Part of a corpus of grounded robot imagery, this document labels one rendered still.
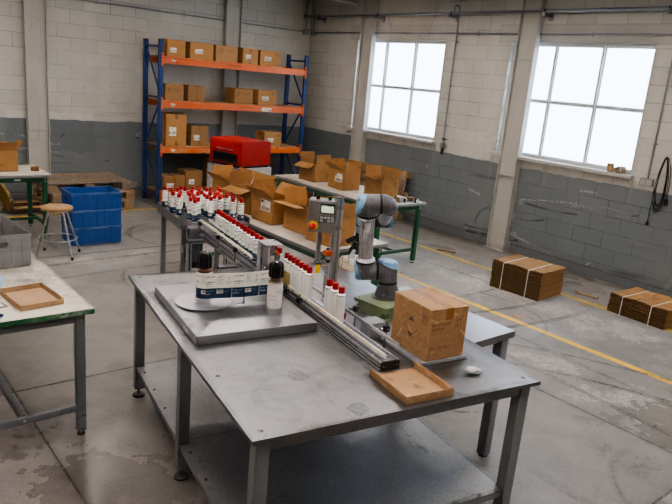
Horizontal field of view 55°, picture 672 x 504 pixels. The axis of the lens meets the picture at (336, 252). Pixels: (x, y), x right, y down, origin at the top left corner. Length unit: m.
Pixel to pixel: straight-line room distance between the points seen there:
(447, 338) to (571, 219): 5.84
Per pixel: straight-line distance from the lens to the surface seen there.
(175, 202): 5.90
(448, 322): 3.27
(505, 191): 9.47
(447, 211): 10.22
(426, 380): 3.13
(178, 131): 10.73
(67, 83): 10.85
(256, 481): 2.68
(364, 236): 3.78
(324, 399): 2.85
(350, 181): 8.41
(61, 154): 10.91
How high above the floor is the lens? 2.16
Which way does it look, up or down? 15 degrees down
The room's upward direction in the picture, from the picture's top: 5 degrees clockwise
